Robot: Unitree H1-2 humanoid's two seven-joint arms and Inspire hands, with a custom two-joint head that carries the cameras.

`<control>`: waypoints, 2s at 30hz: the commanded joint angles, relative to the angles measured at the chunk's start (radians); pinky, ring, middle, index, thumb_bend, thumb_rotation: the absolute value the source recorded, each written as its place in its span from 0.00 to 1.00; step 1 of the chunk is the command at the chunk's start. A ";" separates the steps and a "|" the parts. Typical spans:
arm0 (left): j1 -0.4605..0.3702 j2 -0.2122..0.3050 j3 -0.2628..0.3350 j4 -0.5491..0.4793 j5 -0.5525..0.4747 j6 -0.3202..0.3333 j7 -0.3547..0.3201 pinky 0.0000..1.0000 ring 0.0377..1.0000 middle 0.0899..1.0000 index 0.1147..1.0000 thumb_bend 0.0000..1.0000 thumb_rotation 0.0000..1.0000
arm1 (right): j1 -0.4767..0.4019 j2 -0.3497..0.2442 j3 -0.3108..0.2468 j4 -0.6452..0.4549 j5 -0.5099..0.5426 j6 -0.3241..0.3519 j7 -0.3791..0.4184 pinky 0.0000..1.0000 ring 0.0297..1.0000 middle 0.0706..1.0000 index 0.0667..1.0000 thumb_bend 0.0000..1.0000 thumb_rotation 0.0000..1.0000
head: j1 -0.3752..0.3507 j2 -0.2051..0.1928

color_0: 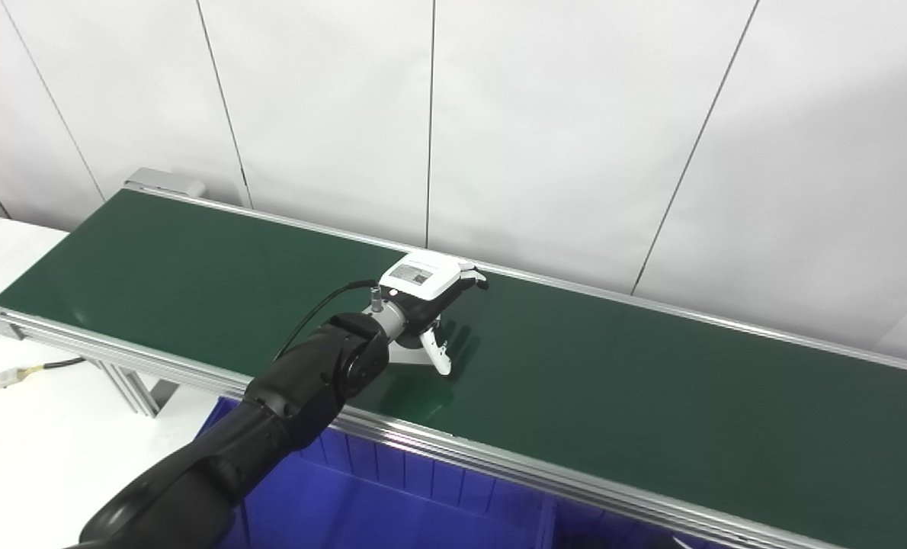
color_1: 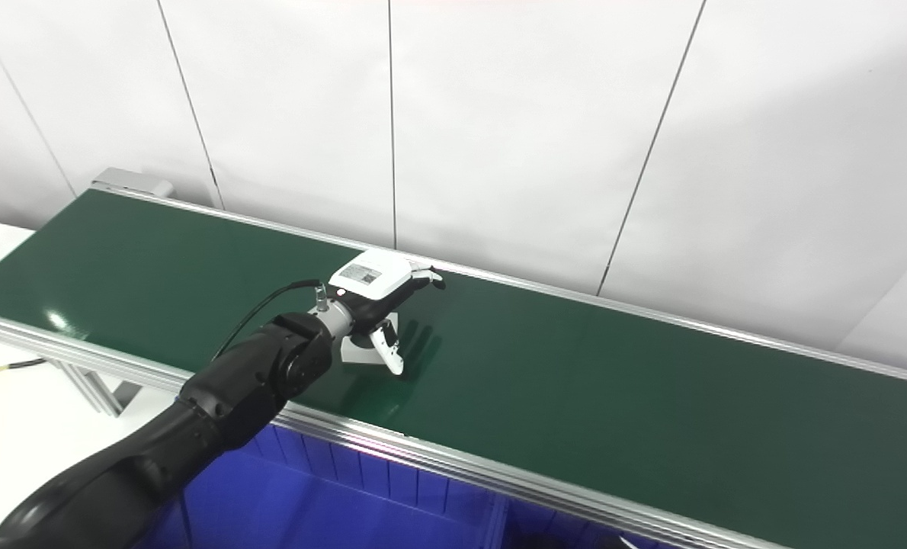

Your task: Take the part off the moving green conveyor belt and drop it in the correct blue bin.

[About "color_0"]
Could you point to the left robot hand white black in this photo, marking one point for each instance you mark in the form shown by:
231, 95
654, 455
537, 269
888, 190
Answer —
427, 278

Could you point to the white square part with hole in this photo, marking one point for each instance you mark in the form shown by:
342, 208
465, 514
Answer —
408, 354

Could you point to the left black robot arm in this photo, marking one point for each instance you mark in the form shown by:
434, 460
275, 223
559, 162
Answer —
270, 419

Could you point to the blue plastic bin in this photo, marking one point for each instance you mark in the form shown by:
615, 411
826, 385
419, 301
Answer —
613, 530
377, 503

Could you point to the grey conveyor end housing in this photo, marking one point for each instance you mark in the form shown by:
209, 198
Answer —
164, 183

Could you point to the aluminium conveyor leg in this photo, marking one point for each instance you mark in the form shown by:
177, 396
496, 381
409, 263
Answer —
137, 393

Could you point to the green conveyor belt aluminium frame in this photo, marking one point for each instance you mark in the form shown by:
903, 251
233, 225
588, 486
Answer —
613, 389

